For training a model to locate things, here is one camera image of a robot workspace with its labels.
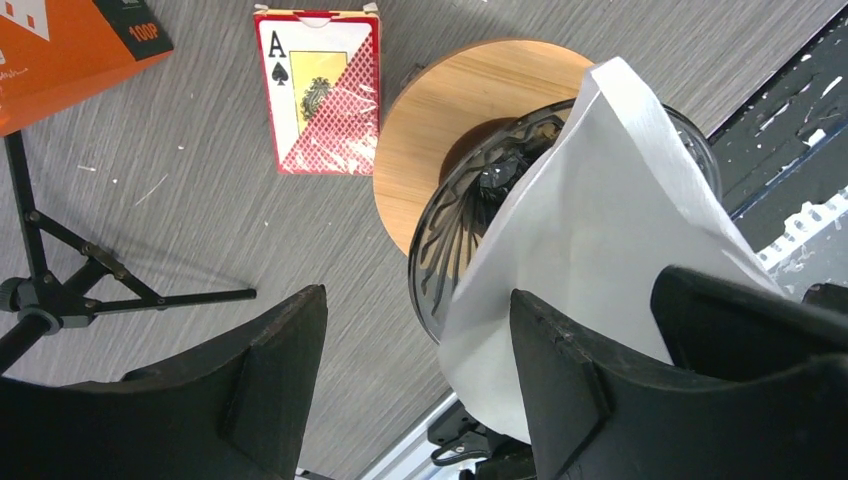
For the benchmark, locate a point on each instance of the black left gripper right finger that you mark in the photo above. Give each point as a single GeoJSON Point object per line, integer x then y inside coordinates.
{"type": "Point", "coordinates": [596, 409]}

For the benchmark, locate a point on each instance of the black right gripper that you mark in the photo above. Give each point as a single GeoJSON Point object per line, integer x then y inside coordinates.
{"type": "Point", "coordinates": [724, 330]}

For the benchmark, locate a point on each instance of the coffee paper filter box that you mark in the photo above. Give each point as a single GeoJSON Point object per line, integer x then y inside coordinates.
{"type": "Point", "coordinates": [57, 53]}

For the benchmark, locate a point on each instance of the grey ribbed dripper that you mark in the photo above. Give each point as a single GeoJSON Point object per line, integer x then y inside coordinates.
{"type": "Point", "coordinates": [478, 173]}

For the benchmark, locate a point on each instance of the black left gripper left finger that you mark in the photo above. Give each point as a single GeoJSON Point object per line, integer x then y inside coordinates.
{"type": "Point", "coordinates": [233, 407]}

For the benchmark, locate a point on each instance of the white paper coffee filter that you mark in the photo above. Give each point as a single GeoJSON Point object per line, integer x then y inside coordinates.
{"type": "Point", "coordinates": [587, 229]}

